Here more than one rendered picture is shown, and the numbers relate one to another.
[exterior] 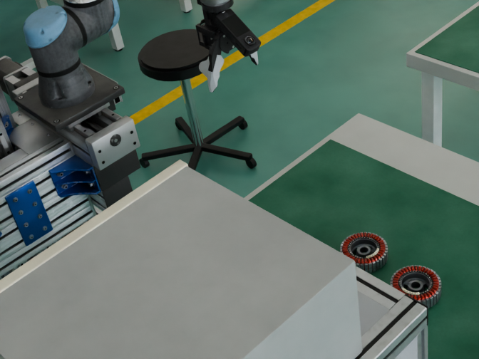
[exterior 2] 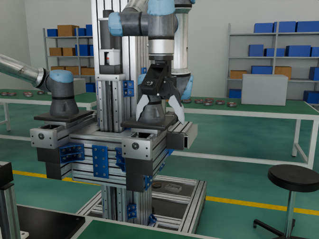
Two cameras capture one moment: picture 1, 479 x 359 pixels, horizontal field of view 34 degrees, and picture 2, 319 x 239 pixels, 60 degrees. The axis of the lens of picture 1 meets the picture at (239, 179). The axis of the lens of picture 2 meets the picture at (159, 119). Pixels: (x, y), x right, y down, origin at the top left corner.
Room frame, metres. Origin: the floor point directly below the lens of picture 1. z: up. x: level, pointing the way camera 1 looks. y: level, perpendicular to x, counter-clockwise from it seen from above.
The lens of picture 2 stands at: (1.11, -0.68, 1.36)
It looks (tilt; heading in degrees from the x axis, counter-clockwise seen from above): 14 degrees down; 52
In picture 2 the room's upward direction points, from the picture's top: straight up
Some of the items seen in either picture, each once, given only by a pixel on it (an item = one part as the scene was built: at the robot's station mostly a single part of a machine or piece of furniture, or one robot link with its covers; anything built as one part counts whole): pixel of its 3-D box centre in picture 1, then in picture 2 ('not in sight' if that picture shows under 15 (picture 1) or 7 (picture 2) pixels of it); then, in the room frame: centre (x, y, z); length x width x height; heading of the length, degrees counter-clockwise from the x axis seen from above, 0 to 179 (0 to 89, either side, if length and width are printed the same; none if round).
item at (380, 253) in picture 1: (363, 252); not in sight; (1.34, -0.26, 0.77); 0.11 x 0.11 x 0.04
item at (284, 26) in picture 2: not in sight; (283, 27); (7.13, 2.70, 1.89); 0.42 x 0.42 x 0.23; 35
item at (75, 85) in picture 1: (63, 77); (149, 109); (1.89, 0.41, 1.09); 0.15 x 0.15 x 0.10
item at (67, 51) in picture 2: not in sight; (71, 51); (3.95, 6.95, 1.39); 0.40 x 0.28 x 0.22; 37
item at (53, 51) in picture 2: not in sight; (59, 51); (3.72, 7.25, 1.39); 0.40 x 0.36 x 0.22; 38
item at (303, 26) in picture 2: not in sight; (305, 27); (7.40, 2.34, 1.89); 0.42 x 0.42 x 0.22; 37
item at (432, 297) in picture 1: (415, 287); not in sight; (1.21, -0.34, 0.77); 0.11 x 0.11 x 0.04
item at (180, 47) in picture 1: (194, 102); (293, 210); (2.92, 0.13, 0.28); 0.54 x 0.49 x 0.56; 37
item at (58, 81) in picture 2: not in sight; (61, 82); (1.60, 0.82, 1.20); 0.13 x 0.12 x 0.14; 100
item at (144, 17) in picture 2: not in sight; (160, 23); (1.68, 0.06, 1.45); 0.11 x 0.11 x 0.08; 43
